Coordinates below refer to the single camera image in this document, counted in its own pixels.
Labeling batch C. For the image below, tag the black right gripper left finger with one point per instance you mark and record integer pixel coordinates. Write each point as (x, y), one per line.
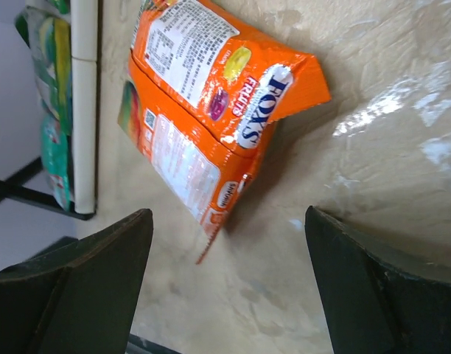
(79, 298)

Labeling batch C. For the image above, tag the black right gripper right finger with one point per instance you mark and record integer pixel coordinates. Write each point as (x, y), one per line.
(377, 299)

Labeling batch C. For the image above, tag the orange candy bag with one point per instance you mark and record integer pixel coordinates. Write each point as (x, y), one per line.
(203, 95)

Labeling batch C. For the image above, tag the green lime candy bag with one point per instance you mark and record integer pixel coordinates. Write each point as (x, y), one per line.
(49, 40)

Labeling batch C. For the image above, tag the teal candy bag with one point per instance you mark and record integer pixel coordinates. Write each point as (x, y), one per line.
(55, 160)

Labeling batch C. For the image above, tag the green fruit candy bag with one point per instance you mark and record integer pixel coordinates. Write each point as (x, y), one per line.
(62, 6)

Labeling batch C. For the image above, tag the cream black tiered shelf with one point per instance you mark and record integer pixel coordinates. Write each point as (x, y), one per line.
(30, 184)

